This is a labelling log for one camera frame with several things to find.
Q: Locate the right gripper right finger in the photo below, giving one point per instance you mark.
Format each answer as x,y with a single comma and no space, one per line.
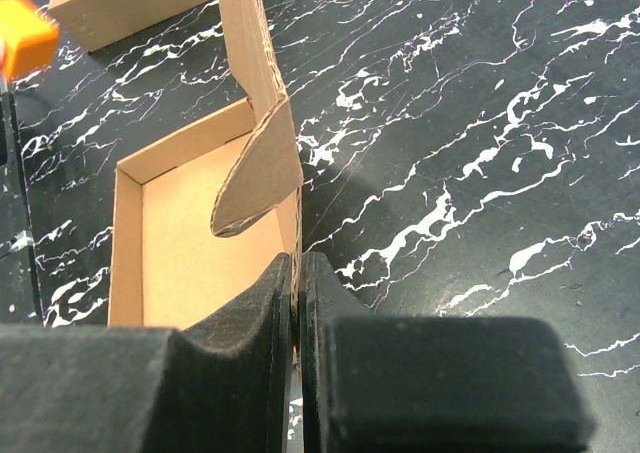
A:
379,383

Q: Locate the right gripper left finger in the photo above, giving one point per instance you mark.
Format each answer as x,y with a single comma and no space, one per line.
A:
220,385

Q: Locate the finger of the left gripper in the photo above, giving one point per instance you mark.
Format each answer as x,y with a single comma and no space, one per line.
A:
9,125

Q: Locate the small orange block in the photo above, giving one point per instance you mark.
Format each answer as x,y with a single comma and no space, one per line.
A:
28,39

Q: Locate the brown cardboard box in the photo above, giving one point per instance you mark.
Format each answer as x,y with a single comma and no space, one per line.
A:
200,214

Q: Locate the bottom folded cardboard box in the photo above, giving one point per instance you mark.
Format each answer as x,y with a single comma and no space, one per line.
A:
94,24

